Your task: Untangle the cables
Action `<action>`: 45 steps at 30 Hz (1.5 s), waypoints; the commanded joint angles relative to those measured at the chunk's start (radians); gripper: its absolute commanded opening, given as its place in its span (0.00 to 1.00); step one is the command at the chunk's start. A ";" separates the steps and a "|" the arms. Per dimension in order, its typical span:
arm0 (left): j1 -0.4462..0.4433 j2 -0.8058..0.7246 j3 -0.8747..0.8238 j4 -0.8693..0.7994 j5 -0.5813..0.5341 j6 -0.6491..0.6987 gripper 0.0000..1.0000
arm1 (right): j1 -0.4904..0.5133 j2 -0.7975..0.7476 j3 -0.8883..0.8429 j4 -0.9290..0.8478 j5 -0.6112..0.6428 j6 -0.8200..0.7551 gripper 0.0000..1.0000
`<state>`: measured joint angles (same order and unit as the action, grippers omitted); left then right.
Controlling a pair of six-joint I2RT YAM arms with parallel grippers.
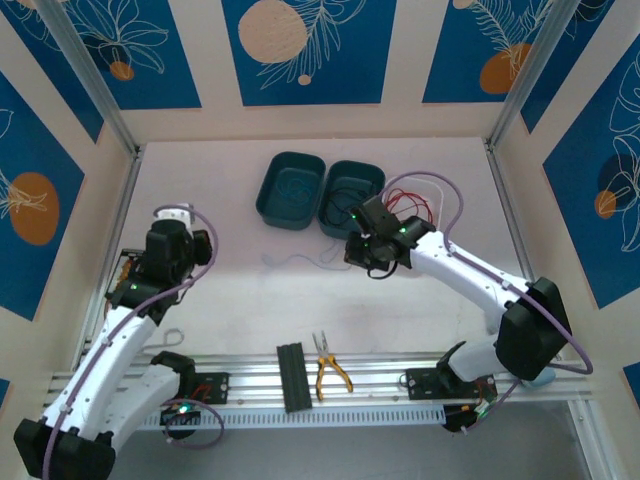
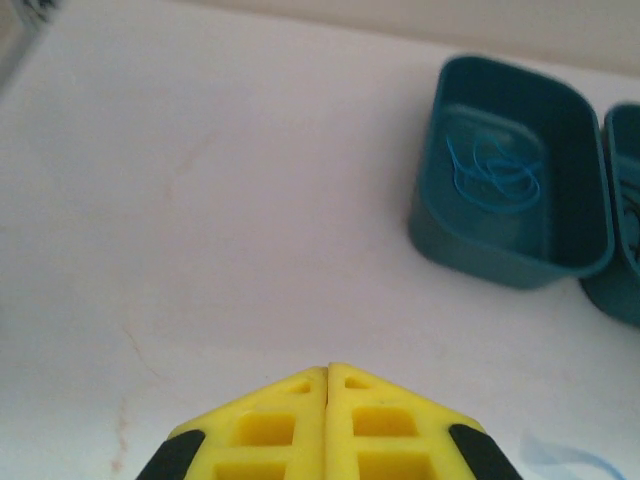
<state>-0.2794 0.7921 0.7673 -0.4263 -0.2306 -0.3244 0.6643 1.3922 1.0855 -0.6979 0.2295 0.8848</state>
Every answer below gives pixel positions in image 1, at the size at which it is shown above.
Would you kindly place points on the black extrusion piece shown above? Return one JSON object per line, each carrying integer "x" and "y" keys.
{"x": 295, "y": 380}

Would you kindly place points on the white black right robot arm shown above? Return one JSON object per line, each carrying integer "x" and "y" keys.
{"x": 465, "y": 270}

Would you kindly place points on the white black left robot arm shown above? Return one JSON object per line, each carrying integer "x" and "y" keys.
{"x": 110, "y": 362}

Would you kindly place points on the aluminium side rail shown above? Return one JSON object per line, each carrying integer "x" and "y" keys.
{"x": 515, "y": 225}
{"x": 120, "y": 220}

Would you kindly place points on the black charging board with lead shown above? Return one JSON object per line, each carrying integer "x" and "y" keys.
{"x": 125, "y": 267}

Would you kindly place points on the aluminium frame post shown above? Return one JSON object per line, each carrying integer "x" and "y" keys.
{"x": 90, "y": 70}
{"x": 530, "y": 65}

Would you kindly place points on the white plastic bin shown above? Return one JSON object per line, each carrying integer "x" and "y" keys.
{"x": 439, "y": 197}

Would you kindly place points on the teal plastic bin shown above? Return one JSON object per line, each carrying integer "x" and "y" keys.
{"x": 280, "y": 215}
{"x": 352, "y": 170}

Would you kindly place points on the light blue case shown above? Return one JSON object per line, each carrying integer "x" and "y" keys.
{"x": 542, "y": 379}

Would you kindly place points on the aluminium rail platform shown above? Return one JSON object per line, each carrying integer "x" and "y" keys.
{"x": 380, "y": 370}

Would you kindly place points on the small black controller board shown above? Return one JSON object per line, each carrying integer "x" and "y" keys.
{"x": 172, "y": 417}
{"x": 455, "y": 422}

